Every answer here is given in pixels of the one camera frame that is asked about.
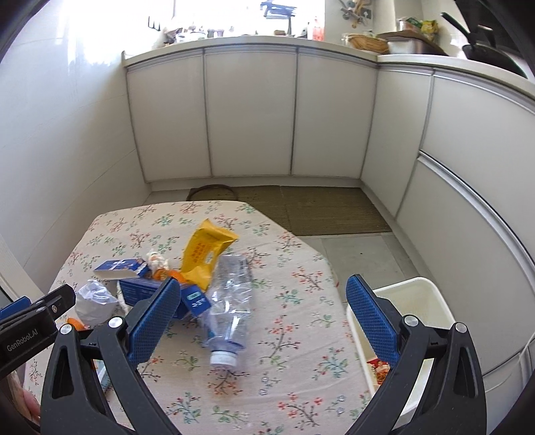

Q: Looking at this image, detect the black frying pan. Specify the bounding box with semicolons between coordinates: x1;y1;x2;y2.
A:
441;12;528;77

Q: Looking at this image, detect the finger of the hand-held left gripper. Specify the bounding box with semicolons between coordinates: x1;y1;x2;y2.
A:
0;284;77;329
0;297;32;321

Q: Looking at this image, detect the small flat blue carton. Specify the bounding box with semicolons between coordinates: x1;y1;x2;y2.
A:
93;258;151;279

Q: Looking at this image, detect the metal tray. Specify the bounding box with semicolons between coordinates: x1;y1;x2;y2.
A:
385;35;446;56

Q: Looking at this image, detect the clear plastic bottle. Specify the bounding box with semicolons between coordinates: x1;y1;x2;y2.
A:
200;253;256;369

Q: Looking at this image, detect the yellow snack bag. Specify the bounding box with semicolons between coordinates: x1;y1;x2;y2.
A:
181;219;240;291

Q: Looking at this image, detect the white plastic bag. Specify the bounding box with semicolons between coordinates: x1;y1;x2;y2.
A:
75;280;119;328

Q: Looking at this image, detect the woven floor mat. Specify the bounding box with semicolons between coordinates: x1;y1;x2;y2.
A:
279;186;392;236
187;185;293;235

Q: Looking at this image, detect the white plastic bin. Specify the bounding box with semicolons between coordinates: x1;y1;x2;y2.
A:
345;277;456;424

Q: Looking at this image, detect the white kitchen countertop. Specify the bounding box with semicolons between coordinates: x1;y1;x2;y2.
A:
122;34;535;84

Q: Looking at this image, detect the red snack wrapper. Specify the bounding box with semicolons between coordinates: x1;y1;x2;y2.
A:
367;357;394;386

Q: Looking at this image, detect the narrow white cabinet door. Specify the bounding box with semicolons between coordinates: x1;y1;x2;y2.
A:
361;67;435;219

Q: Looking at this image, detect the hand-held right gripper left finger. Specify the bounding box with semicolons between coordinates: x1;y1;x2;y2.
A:
39;276;182;435

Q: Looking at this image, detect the crumpled white tissue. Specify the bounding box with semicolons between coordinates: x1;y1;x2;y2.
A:
145;250;169;273

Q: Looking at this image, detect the round woven ring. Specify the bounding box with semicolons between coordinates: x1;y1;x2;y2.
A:
196;184;237;202

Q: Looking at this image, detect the person's left hand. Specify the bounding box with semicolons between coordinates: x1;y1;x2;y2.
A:
6;370;42;427

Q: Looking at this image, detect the blue window rack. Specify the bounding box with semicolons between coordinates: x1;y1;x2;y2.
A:
260;0;296;20

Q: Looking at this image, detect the white drawer front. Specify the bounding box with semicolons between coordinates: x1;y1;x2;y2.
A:
395;153;528;375
419;69;535;272

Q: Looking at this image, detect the large blue carton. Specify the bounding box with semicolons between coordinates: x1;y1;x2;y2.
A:
118;278;208;321

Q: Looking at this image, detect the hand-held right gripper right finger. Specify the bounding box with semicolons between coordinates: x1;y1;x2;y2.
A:
345;274;488;435

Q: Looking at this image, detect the woven basket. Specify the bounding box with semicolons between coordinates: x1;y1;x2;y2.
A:
348;33;390;53

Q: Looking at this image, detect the floral tablecloth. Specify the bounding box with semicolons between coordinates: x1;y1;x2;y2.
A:
23;201;377;435

